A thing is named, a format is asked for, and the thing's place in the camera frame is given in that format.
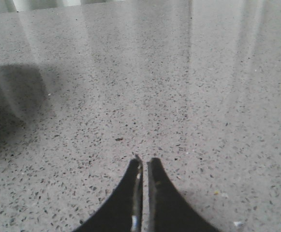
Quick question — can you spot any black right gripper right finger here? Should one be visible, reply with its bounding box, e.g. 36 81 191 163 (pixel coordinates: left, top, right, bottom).
148 158 218 232

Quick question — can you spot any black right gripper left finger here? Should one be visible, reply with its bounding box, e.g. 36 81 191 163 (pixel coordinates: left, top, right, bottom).
75 159 143 232

